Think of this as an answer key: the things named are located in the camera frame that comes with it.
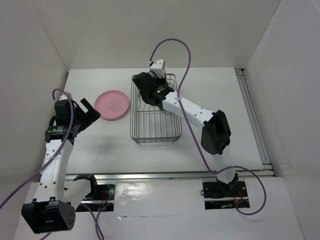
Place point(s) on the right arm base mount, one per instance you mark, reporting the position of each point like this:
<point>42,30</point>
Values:
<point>216,199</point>

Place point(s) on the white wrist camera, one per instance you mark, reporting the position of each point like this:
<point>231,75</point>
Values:
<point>65,96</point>
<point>158,68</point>

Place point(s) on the pink plastic plate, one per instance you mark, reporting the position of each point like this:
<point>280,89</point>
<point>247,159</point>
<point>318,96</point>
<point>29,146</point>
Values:
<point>112,104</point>

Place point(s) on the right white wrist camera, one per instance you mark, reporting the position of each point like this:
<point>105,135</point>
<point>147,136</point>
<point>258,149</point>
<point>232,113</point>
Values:
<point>158,68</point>

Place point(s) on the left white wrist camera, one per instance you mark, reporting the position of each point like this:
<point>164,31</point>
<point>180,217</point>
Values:
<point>65,96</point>

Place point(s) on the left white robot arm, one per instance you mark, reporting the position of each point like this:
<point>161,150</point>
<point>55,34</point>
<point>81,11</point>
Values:
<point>53,207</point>

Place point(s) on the aluminium side rail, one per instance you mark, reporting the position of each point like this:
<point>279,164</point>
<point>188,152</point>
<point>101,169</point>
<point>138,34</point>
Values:
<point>261,146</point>

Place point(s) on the metal wire dish rack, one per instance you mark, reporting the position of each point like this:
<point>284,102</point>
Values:
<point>150,124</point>

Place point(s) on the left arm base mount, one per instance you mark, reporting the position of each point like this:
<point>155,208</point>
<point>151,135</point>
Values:
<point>101,196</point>

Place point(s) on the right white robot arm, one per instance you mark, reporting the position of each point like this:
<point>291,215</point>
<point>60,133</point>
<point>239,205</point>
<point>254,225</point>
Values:
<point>214,126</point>

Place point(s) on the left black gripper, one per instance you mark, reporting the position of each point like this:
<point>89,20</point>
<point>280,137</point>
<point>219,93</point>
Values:
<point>92,116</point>

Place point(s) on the aluminium front rail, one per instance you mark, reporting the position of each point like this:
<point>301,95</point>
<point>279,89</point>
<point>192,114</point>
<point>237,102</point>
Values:
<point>168,176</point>

